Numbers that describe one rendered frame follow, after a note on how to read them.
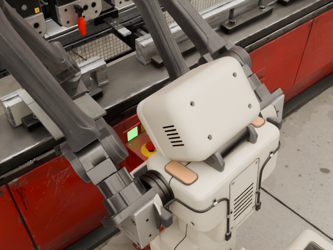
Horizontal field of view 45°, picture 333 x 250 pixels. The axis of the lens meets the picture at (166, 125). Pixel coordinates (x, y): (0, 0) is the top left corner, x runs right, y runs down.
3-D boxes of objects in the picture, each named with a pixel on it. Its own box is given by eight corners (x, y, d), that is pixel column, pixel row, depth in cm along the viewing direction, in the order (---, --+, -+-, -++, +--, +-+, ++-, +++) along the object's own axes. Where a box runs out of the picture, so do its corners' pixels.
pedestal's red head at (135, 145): (153, 189, 146) (152, 157, 133) (126, 164, 154) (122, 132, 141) (191, 160, 156) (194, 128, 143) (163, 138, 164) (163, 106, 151)
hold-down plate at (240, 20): (228, 34, 179) (229, 29, 177) (219, 30, 182) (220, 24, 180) (272, 13, 192) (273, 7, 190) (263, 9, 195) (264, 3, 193)
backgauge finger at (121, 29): (115, 43, 154) (114, 31, 151) (80, 15, 168) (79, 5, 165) (140, 32, 160) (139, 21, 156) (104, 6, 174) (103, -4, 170)
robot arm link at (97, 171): (99, 192, 78) (122, 177, 78) (70, 149, 78) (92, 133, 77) (105, 184, 87) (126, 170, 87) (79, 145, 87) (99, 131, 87)
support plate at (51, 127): (55, 140, 118) (55, 138, 117) (17, 94, 132) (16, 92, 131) (106, 114, 126) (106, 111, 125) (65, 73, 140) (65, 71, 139)
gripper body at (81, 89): (45, 89, 118) (46, 78, 111) (76, 75, 122) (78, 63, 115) (57, 106, 117) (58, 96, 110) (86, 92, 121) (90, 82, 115)
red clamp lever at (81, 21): (83, 36, 127) (78, 9, 120) (76, 31, 130) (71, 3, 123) (87, 34, 128) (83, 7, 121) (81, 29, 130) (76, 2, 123)
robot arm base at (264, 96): (255, 114, 95) (284, 91, 101) (237, 86, 95) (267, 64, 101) (235, 123, 103) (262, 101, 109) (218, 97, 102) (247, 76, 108)
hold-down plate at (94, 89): (29, 132, 136) (27, 126, 134) (22, 124, 139) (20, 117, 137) (103, 96, 149) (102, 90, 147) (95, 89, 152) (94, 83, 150)
